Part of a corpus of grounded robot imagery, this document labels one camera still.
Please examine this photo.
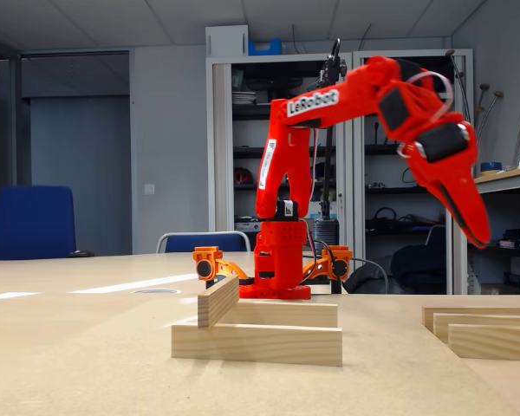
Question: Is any white box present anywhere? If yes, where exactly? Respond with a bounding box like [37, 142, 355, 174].
[205, 24, 250, 57]

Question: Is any wooden stick placed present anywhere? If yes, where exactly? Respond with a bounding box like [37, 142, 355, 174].
[421, 306, 520, 333]
[171, 323, 343, 367]
[432, 312, 520, 344]
[448, 323, 520, 361]
[197, 275, 240, 329]
[216, 301, 338, 328]

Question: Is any grey side desk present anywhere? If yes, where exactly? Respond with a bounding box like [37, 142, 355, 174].
[440, 164, 520, 296]

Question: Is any blue chair with metal frame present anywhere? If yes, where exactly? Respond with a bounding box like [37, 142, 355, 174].
[155, 231, 252, 255]

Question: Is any white cable grommet ring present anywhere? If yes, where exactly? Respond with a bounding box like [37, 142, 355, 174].
[131, 287, 182, 296]

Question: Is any metal coat stand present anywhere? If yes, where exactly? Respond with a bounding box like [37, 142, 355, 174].
[445, 49, 505, 179]

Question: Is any white electronic device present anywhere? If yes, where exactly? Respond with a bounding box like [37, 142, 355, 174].
[234, 215, 263, 233]

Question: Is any orange table clamp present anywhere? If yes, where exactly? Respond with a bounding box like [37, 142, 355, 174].
[305, 244, 354, 283]
[192, 245, 249, 283]

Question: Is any brown fibreboard work board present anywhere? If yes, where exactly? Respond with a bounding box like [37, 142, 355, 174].
[0, 296, 520, 416]

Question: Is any black camera stand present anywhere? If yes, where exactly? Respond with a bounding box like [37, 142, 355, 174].
[310, 37, 348, 256]

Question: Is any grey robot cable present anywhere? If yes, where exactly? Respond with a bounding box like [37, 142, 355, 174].
[350, 257, 390, 295]

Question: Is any grey metal shelf cabinet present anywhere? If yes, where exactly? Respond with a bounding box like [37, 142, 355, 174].
[205, 52, 354, 261]
[352, 48, 475, 296]

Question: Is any blue plastic box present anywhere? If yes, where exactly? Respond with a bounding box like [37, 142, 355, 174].
[247, 38, 283, 56]

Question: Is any black office chair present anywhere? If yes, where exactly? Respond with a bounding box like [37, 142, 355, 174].
[343, 262, 390, 295]
[389, 224, 448, 289]

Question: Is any large blue chair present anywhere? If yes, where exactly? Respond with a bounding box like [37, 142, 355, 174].
[0, 185, 77, 261]

